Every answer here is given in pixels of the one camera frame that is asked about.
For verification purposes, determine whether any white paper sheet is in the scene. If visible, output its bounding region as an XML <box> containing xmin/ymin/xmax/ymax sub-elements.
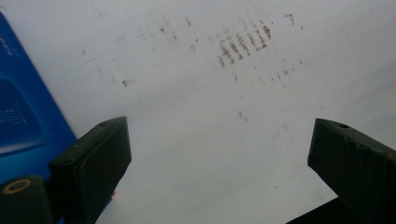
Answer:
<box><xmin>0</xmin><ymin>0</ymin><xmax>396</xmax><ymax>224</ymax></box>

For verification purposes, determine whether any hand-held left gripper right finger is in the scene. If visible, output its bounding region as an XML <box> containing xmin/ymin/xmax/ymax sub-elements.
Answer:
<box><xmin>306</xmin><ymin>118</ymin><xmax>396</xmax><ymax>224</ymax></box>

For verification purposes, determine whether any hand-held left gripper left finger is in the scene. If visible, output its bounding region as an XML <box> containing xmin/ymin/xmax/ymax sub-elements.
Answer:
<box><xmin>48</xmin><ymin>116</ymin><xmax>133</xmax><ymax>224</ymax></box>

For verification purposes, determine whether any blue cardboard box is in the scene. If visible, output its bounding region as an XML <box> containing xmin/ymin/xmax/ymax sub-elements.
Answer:
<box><xmin>0</xmin><ymin>11</ymin><xmax>116</xmax><ymax>224</ymax></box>

